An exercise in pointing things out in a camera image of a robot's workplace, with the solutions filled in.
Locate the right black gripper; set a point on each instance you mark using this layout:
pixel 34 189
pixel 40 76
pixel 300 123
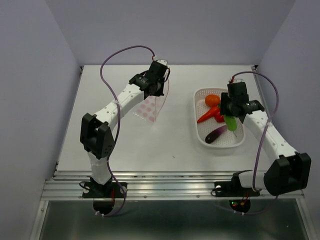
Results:
pixel 224 110

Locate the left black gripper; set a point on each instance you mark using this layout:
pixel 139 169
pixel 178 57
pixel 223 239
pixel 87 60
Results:
pixel 160 93

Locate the green toy leaf vegetable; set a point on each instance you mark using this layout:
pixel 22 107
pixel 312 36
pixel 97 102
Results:
pixel 231 124

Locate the clear zip top bag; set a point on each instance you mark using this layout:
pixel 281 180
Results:
pixel 149 109

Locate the purple toy eggplant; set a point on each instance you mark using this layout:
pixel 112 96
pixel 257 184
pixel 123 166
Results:
pixel 215 134

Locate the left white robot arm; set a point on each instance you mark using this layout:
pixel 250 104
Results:
pixel 96 130

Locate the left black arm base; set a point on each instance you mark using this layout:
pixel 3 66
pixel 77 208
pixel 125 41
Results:
pixel 104 196

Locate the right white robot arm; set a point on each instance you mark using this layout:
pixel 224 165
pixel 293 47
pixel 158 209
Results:
pixel 289 170

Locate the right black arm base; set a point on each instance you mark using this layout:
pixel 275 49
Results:
pixel 239 196

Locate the red toy strawberry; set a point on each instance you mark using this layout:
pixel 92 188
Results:
pixel 219 118

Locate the orange toy carrot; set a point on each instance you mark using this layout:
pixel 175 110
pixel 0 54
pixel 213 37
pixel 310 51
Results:
pixel 211 113

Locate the orange toy pumpkin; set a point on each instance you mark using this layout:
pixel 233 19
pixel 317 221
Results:
pixel 212 100

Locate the white perforated plastic basket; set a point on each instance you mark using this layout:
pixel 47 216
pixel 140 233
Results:
pixel 227 139

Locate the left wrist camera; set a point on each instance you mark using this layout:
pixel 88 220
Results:
pixel 162 61

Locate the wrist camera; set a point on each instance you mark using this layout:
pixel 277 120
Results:
pixel 162 61
pixel 234 80

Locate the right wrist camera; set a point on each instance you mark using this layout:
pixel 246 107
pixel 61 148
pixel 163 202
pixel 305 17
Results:
pixel 234 80

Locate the aluminium rail frame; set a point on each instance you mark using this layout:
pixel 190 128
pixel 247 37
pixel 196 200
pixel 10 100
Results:
pixel 169 173

